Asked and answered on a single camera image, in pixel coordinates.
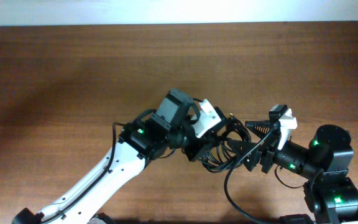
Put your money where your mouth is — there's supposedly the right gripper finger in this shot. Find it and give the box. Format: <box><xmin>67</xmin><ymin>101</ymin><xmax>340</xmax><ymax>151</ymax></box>
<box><xmin>227</xmin><ymin>139</ymin><xmax>262</xmax><ymax>171</ymax></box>
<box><xmin>245</xmin><ymin>120</ymin><xmax>273</xmax><ymax>133</ymax></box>

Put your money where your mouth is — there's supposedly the black cable bundle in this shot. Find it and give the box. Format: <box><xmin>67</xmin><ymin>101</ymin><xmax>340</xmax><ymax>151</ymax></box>
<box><xmin>199</xmin><ymin>112</ymin><xmax>253</xmax><ymax>174</ymax></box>

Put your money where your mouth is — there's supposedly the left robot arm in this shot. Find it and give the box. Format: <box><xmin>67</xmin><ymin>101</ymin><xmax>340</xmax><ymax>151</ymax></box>
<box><xmin>12</xmin><ymin>89</ymin><xmax>226</xmax><ymax>224</ymax></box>

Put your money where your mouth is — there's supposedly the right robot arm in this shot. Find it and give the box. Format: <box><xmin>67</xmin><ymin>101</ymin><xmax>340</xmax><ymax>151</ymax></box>
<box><xmin>227</xmin><ymin>105</ymin><xmax>358</xmax><ymax>223</ymax></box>

